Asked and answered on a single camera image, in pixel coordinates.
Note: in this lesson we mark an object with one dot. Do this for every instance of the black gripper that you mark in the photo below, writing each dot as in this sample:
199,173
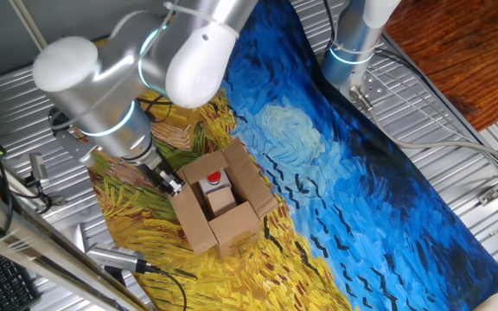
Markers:
156,173

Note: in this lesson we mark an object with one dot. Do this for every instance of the brown cardboard box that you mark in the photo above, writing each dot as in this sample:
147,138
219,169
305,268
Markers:
236,226

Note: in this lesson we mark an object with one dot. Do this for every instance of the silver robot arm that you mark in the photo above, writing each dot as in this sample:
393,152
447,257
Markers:
102,86

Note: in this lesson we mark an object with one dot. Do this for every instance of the small cardboard block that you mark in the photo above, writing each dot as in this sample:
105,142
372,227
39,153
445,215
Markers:
221,202

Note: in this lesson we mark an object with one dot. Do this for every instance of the flat metal plate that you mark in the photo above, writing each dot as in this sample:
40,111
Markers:
78,237

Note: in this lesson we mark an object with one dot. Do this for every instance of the Van Gogh print tablecloth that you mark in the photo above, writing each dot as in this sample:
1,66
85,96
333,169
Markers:
361,194

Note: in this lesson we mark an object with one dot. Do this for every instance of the grey red-button switch box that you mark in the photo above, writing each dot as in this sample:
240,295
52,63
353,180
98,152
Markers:
214,178

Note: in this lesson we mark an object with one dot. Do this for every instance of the silver ribbed camera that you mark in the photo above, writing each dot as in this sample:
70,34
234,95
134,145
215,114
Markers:
110,255

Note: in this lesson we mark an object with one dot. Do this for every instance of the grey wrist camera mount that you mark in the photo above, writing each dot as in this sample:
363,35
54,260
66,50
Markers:
76,149

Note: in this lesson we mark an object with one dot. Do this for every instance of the small grey camera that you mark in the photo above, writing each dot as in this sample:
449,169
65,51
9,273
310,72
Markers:
38,166

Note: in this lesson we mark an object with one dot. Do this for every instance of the metal frame bar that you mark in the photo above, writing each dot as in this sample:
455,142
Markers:
37,242

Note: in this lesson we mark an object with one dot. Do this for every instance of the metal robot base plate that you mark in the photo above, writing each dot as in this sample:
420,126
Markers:
376,88

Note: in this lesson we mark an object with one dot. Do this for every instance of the small metal bracket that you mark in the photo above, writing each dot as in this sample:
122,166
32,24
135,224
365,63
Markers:
489,196

